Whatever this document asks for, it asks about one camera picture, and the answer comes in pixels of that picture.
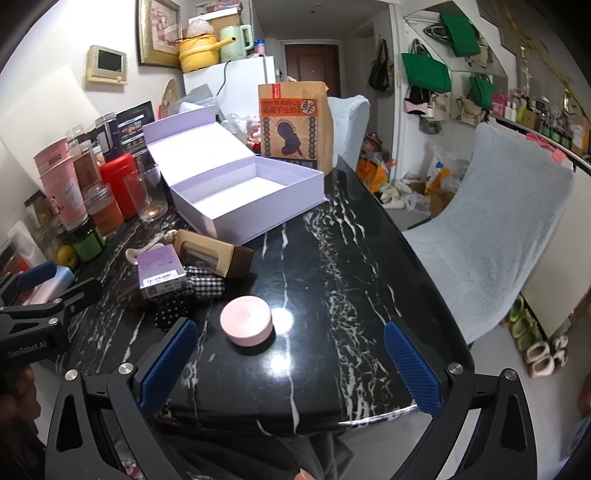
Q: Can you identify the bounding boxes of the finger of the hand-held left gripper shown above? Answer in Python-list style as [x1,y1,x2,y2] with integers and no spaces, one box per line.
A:
[28,278,103,320]
[0,262,58,305]

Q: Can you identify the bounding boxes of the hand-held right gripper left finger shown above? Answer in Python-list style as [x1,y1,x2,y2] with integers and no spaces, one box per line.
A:
[44,318,199,480]

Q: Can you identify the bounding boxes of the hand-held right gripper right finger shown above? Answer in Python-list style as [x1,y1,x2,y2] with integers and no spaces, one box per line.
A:
[384,320,552,480]

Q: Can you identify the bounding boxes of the black polka dot scrunchie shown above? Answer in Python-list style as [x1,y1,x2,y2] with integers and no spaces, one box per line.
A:
[154,288,204,330]

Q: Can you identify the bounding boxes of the pearl wavy hair claw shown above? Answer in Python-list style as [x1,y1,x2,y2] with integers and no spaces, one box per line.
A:
[126,232,180,265]

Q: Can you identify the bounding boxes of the small purple box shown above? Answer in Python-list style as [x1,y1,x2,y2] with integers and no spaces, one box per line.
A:
[137,244,188,300]

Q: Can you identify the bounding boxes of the black white gingham scrunchie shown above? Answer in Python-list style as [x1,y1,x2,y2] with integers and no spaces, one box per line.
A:
[185,263,227,301]

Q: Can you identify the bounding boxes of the pink round compact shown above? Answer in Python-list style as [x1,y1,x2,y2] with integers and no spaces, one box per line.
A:
[220,295,273,348]

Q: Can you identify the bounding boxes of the kraft window box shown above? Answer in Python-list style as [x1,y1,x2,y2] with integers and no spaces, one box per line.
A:
[174,229,254,279]

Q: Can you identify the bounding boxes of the lavender gift box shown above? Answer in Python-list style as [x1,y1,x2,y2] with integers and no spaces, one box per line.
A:
[142,105,325,246]

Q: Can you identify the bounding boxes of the person's left hand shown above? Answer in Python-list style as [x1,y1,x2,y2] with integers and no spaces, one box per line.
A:
[0,364,40,418]

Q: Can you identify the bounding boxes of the white packet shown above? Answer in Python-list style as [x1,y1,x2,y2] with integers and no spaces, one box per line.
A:
[7,222,47,273]

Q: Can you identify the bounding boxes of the yellow fruit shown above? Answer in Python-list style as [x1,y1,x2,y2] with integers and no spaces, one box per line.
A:
[55,244,78,269]

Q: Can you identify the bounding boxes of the green jar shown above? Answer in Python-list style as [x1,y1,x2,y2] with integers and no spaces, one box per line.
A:
[69,217,106,261]

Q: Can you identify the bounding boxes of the pink paper cup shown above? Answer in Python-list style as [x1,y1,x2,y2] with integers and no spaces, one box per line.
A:
[33,137,75,175]
[38,157,89,232]

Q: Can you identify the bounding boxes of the glass jar orange contents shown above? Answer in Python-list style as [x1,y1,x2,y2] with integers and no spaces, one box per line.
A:
[85,184,125,237]

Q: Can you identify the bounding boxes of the clear jar brown contents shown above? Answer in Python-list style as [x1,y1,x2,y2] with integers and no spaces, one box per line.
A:
[71,141,102,188]

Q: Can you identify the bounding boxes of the clear drinking glass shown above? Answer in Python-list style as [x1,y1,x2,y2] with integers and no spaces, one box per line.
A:
[124,166,169,223]

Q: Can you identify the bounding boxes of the pair of green slippers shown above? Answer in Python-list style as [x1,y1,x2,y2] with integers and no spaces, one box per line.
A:
[508,295,539,352]

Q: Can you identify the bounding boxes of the red canister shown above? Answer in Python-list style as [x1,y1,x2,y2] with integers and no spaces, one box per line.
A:
[99,152,141,220]

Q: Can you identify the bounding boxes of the pair of beige slippers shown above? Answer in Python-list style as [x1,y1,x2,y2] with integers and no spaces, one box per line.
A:
[526,335,568,379]

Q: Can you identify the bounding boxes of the dark jar grey lid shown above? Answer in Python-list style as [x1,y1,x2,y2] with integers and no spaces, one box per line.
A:
[95,113,118,158]

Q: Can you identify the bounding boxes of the chair with pale leaf cover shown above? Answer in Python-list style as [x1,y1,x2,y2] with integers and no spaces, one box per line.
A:
[402,122,575,344]
[327,95,371,171]

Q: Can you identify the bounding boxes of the black printed box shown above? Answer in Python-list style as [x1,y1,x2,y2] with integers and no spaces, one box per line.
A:
[115,102,155,155]

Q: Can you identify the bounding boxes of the brown cardboard box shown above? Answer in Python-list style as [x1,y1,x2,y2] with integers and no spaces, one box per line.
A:
[425,185,455,217]

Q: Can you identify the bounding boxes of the orange plastic bag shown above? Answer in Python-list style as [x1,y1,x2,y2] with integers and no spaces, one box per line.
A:
[358,154,391,188]

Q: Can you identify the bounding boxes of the round woven fan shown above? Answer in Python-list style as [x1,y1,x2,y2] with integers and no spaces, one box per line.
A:
[159,78,181,118]

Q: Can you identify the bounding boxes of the grey plastic bag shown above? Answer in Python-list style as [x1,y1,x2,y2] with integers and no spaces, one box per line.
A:
[178,85,222,116]

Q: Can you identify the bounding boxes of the clear plastic bag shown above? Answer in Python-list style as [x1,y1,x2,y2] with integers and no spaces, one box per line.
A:
[222,113,259,134]

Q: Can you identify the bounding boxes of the brown printed paper bag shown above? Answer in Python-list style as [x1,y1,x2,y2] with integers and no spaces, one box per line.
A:
[257,80,334,175]

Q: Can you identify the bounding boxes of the framed picture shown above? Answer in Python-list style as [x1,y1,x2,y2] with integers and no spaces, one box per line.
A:
[136,0,182,70]

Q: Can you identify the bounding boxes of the yellow pot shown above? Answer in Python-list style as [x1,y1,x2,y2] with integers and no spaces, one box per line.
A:
[178,34,232,73]

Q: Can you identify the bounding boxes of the pink bag black bow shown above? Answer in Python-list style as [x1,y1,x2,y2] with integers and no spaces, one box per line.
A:
[403,88,432,116]

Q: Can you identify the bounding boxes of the white refrigerator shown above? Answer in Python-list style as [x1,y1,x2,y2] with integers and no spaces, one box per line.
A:
[182,55,278,121]

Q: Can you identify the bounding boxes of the row of small bottles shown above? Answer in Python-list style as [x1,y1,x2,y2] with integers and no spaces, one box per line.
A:
[492,85,591,162]

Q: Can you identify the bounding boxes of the pale green electric kettle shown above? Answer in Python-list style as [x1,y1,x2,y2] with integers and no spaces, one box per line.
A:
[218,24,254,63]

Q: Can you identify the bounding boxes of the green tote bag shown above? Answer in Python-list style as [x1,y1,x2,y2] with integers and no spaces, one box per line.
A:
[401,52,452,92]

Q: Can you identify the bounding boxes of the black hanging bag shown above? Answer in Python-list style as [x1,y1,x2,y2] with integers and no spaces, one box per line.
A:
[368,39,393,93]

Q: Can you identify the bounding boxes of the brown door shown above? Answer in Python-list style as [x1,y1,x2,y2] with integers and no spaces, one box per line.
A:
[285,42,340,97]

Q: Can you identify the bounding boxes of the wall intercom panel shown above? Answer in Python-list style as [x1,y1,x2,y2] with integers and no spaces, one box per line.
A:
[86,45,127,85]

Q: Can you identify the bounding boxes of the black power cable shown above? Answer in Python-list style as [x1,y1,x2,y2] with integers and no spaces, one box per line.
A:
[216,60,232,116]

